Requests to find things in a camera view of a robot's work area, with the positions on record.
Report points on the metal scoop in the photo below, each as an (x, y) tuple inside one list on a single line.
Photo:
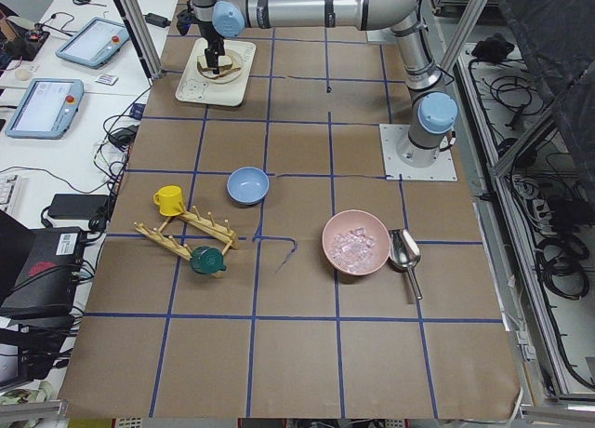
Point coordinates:
[(404, 256)]

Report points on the dark green mug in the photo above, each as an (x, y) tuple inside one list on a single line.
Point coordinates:
[(207, 260)]

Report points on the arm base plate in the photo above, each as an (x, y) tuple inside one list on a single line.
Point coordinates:
[(403, 161)]

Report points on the lower teach pendant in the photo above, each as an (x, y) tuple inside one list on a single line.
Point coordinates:
[(46, 109)]

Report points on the blue bowl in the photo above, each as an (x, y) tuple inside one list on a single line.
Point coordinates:
[(248, 185)]

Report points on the pink bowl with ice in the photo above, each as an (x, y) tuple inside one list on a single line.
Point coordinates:
[(356, 242)]

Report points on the yellow mug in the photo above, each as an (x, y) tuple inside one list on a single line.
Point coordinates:
[(170, 200)]

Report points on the black power adapter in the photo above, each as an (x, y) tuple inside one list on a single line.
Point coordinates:
[(157, 20)]

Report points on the white round plate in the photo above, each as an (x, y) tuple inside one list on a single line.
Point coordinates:
[(237, 60)]

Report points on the white bear tray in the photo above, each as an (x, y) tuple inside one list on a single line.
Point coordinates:
[(194, 88)]

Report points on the wooden dish rack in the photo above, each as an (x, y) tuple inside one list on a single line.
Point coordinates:
[(201, 224)]

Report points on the bread slice on plate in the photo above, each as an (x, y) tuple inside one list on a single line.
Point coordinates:
[(224, 70)]

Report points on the teach pendant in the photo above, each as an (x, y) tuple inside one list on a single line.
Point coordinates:
[(46, 109), (95, 43)]

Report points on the upper teach pendant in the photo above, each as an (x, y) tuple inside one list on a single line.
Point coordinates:
[(95, 43)]

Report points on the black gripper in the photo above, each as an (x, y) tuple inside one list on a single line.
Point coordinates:
[(214, 36)]

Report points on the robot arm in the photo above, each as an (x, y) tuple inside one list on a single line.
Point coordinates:
[(219, 20)]

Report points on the white bread slice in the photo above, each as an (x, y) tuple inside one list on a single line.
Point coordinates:
[(224, 60)]

